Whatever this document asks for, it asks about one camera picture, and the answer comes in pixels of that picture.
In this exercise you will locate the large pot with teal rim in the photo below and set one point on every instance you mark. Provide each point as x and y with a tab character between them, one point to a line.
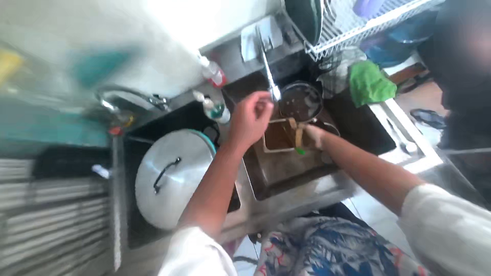
207	138

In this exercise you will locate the yellow blurred item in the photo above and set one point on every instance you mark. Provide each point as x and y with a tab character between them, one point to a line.
8	65

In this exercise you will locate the clear plastic bag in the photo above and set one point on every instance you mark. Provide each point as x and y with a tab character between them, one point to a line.
339	74

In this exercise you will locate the large round metal lid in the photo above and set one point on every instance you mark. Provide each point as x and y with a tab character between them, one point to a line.
170	207

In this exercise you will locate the bottle with green label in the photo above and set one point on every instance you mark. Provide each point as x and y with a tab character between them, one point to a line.
218	111

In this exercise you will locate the beige rectangular container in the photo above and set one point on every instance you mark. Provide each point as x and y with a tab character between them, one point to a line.
279	150

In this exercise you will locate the black round pan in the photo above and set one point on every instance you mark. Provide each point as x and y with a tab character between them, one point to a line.
299	102

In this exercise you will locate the bright green cloth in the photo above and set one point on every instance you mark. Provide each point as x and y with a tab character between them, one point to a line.
370	84

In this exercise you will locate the long metal spoon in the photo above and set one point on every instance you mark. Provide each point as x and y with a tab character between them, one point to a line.
409	146

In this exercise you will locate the white metal frame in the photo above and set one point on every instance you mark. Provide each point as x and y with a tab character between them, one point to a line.
427	163

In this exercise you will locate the person's right hand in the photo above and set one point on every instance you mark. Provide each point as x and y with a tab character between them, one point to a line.
316	136

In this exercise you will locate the black curved chrome faucet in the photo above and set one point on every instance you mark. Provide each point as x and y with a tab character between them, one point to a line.
132	95

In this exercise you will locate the dark double kitchen sink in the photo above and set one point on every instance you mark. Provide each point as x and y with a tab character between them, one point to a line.
274	188

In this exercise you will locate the small green object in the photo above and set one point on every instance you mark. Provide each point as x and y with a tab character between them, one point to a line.
300	151

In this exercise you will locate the brown wooden utensil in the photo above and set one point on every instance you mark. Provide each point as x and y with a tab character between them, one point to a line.
299	137

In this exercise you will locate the teal blurred wall item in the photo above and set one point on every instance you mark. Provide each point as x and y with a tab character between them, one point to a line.
98	66

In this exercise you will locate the bottle with red label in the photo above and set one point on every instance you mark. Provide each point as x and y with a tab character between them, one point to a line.
213	72

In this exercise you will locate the person's right fingers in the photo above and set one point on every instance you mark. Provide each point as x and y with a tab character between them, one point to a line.
305	128

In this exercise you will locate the person's left hand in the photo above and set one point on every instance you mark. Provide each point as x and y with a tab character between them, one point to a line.
245	124

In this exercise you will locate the person's body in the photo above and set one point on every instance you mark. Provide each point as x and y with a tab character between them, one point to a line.
333	251

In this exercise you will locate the blue plastic basin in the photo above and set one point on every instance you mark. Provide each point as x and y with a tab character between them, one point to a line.
397	44

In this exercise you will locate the person's right forearm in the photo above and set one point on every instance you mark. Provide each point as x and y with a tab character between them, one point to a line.
368	170

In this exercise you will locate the grey slatted rack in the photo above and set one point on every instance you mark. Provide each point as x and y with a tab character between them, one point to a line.
57	207

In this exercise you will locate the grey metal pole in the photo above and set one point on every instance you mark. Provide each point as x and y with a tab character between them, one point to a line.
117	199

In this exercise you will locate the purple plastic item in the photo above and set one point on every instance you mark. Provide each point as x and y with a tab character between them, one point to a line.
368	7

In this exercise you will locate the chrome sink faucet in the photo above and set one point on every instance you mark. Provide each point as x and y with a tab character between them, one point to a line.
269	73

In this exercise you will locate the person's left forearm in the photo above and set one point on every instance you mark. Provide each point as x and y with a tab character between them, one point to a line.
214	184

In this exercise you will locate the person's left fingers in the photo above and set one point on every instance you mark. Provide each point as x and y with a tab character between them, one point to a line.
261	98

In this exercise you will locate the dark green oval dish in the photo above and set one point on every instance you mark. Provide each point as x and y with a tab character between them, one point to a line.
305	19

